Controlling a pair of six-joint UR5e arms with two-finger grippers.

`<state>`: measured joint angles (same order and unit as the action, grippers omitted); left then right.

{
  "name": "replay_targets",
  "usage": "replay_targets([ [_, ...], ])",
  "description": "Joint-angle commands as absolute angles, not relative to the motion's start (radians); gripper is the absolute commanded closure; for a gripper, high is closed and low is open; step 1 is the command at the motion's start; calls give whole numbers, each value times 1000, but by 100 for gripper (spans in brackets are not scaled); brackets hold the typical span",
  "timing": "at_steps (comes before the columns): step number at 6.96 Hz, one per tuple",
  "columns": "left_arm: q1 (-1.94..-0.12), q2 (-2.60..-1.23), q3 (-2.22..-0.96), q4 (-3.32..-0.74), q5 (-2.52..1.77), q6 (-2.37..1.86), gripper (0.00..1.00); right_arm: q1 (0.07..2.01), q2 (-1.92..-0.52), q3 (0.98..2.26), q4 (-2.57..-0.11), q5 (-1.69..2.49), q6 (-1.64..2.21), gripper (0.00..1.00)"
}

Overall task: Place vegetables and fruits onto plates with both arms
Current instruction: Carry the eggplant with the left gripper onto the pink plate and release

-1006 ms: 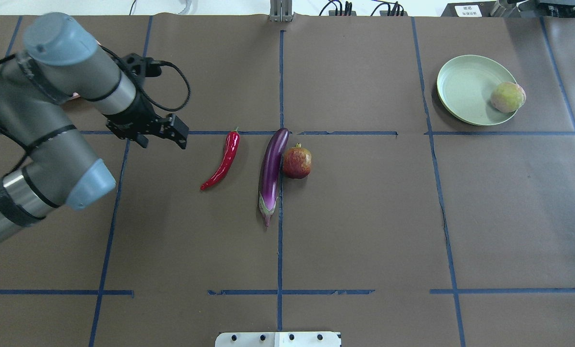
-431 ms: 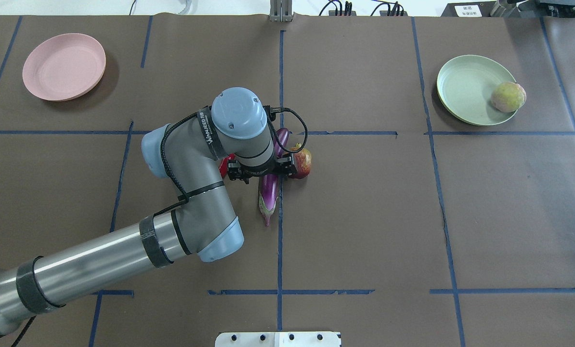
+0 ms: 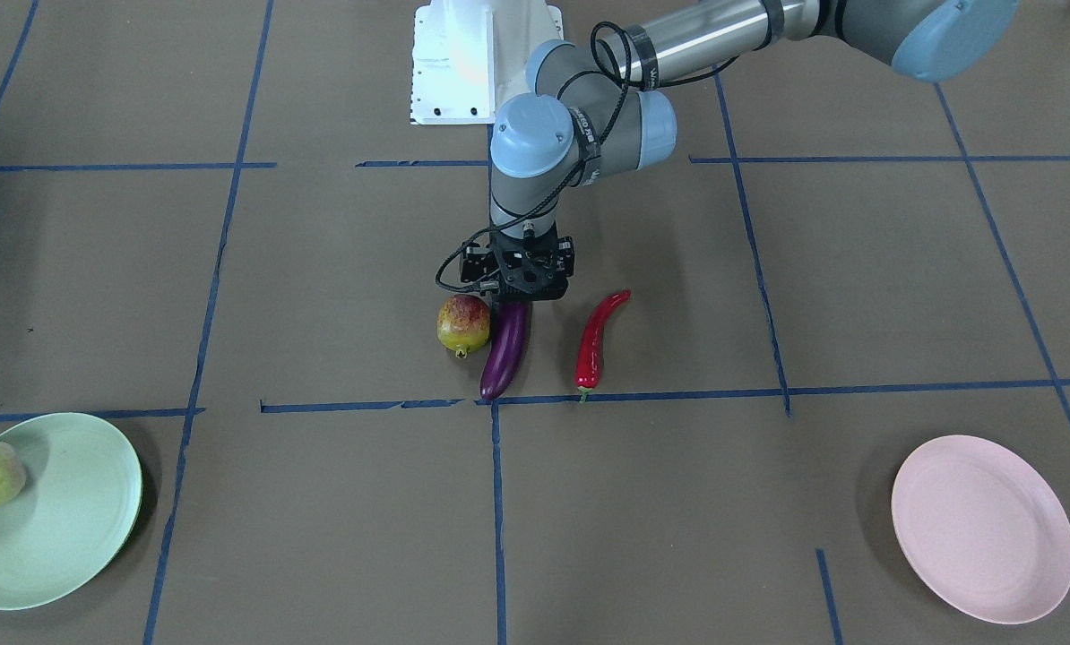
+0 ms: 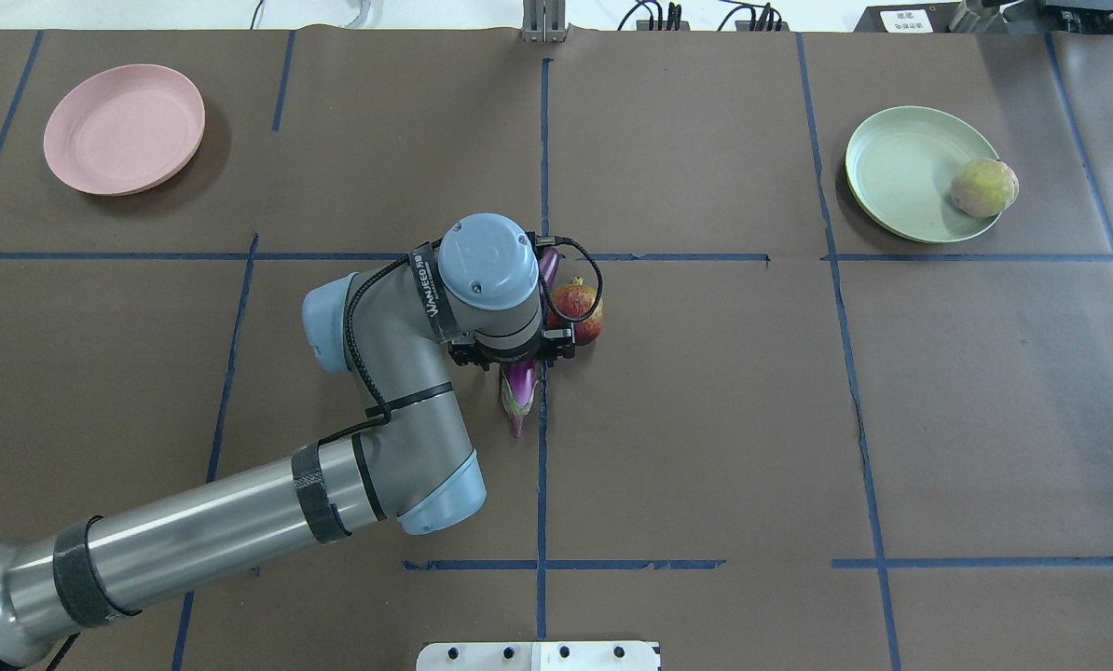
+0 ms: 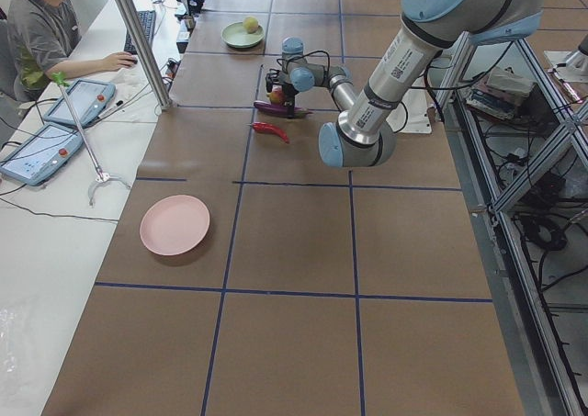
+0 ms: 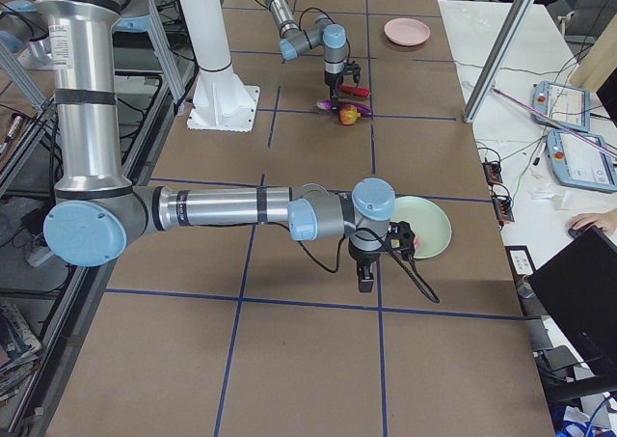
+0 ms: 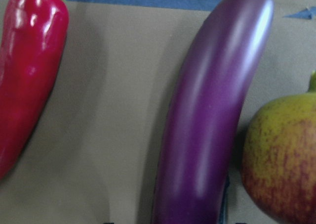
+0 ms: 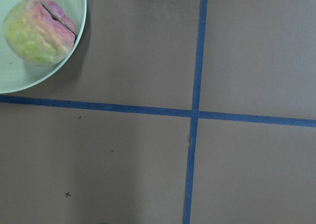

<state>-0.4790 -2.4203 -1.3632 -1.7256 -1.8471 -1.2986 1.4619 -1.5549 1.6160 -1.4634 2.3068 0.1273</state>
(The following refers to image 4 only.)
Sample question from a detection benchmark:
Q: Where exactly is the aluminium frame post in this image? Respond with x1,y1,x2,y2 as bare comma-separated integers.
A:
521,0,569,45

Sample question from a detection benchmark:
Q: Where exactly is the pink yellow peach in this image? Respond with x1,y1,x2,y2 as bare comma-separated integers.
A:
949,158,1020,218

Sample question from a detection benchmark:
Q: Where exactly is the green plate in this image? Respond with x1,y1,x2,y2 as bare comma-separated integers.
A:
844,105,1001,245

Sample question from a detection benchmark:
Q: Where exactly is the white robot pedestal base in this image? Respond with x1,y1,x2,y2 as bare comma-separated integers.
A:
416,640,663,670

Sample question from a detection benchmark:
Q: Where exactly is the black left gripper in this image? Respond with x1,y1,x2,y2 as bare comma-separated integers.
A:
449,323,575,371

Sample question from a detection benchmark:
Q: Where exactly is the pink plate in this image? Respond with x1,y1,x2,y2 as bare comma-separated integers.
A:
45,63,207,197

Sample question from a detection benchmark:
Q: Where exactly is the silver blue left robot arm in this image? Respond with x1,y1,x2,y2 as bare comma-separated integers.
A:
0,213,573,670

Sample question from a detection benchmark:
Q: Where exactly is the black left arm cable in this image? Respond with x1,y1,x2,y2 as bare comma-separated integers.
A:
318,238,604,448

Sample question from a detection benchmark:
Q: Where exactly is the purple eggplant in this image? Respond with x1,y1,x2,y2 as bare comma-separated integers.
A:
500,248,560,440

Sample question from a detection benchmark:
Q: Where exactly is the red yellow pomegranate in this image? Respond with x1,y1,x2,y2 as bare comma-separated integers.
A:
545,276,605,347

